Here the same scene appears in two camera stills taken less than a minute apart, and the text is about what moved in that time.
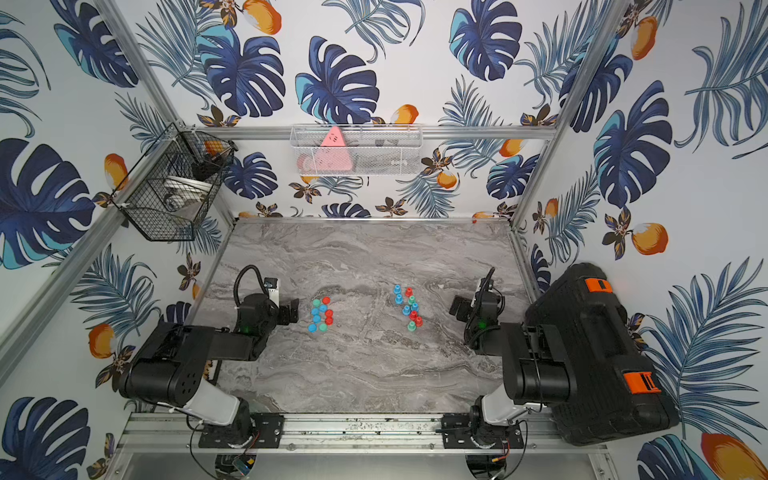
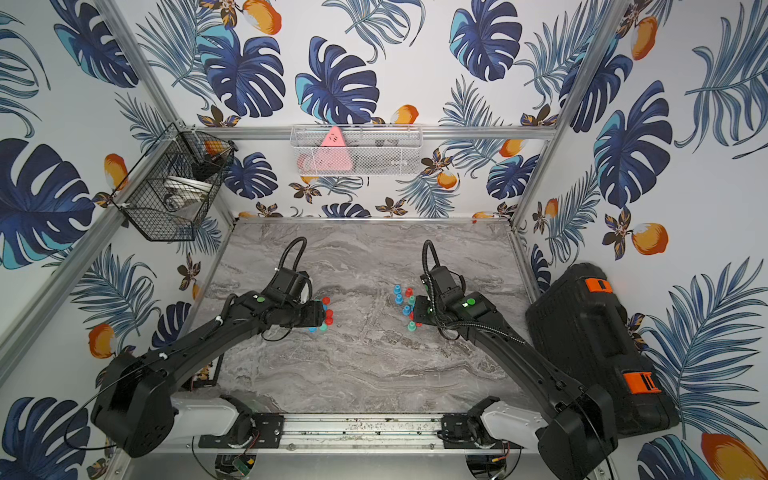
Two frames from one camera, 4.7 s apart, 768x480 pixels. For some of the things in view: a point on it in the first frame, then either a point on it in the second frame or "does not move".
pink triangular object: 333,154 does not move
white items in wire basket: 181,191 does not move
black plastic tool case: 619,391 does not move
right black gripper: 465,306 -> 419,310
